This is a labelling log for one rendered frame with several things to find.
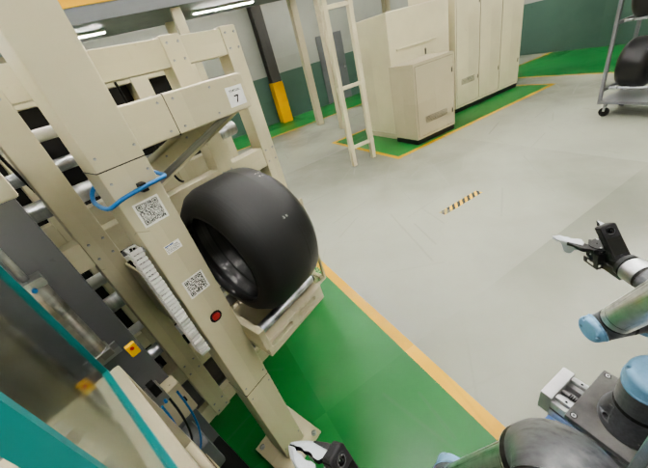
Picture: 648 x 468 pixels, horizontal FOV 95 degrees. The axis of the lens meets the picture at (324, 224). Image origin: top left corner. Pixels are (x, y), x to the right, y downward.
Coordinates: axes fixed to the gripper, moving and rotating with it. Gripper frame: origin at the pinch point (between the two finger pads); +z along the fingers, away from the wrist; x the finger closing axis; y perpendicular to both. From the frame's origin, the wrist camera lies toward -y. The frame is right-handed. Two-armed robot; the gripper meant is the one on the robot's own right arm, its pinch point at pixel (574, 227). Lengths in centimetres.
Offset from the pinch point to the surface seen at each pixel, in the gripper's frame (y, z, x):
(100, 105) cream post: -90, 1, -118
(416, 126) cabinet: 86, 412, 72
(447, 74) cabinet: 34, 441, 148
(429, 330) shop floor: 100, 52, -51
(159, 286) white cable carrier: -41, -8, -133
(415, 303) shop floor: 100, 78, -52
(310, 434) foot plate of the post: 88, 3, -136
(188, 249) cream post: -45, 1, -123
